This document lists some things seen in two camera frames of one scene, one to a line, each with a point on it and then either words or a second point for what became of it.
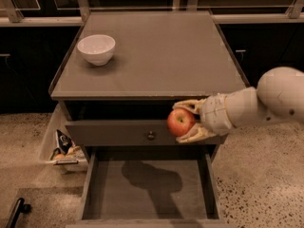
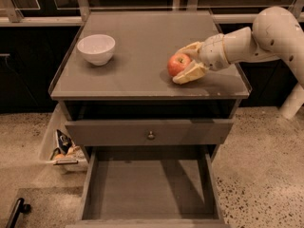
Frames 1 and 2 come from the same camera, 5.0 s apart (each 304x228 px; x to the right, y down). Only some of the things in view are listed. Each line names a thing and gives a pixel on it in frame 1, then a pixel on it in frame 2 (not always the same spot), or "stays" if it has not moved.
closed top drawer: [129, 132] stays
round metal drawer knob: [151, 137] stays
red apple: [180, 120] to [177, 62]
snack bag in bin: [63, 142] stays
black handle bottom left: [19, 208] stays
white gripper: [215, 114] to [213, 52]
